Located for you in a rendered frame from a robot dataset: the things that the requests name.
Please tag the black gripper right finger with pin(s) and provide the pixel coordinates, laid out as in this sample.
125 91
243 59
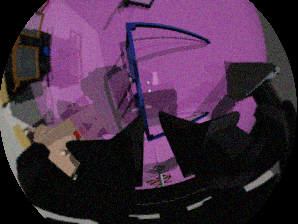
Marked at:
188 140

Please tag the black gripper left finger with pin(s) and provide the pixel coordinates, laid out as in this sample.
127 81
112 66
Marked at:
125 150

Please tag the white flat panel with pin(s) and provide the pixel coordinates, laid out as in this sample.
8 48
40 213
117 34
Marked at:
24 111

